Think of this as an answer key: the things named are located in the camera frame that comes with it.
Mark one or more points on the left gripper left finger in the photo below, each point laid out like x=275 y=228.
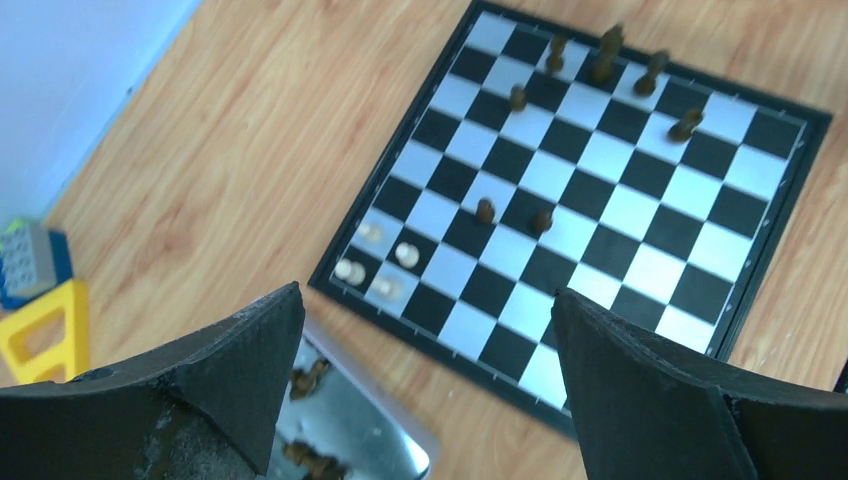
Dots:
x=204 y=406

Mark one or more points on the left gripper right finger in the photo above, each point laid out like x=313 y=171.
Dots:
x=645 y=407

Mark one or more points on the tin box with dark pieces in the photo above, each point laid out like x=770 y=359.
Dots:
x=337 y=423

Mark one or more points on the black silver chess board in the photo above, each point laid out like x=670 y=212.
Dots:
x=513 y=175

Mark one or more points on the yellow toy saw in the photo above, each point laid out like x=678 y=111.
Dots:
x=48 y=339

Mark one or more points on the blue green toy block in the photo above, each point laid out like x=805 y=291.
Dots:
x=34 y=260

